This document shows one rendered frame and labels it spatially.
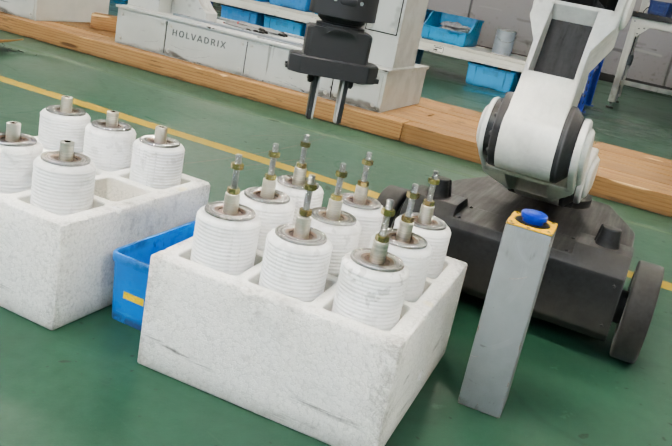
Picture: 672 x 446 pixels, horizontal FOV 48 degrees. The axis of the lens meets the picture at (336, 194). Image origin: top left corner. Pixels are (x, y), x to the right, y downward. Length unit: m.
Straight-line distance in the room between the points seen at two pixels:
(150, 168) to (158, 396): 0.47
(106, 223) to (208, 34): 2.41
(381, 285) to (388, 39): 2.34
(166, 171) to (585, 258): 0.81
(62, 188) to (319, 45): 0.49
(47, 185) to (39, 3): 3.09
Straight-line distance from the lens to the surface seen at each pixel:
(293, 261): 1.04
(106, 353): 1.22
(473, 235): 1.52
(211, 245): 1.09
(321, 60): 0.99
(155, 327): 1.15
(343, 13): 0.97
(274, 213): 1.18
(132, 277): 1.26
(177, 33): 3.70
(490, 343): 1.21
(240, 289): 1.05
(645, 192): 2.98
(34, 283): 1.27
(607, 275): 1.50
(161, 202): 1.37
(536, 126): 1.37
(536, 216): 1.15
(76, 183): 1.24
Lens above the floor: 0.62
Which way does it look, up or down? 16 degrees down
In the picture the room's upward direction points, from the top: 11 degrees clockwise
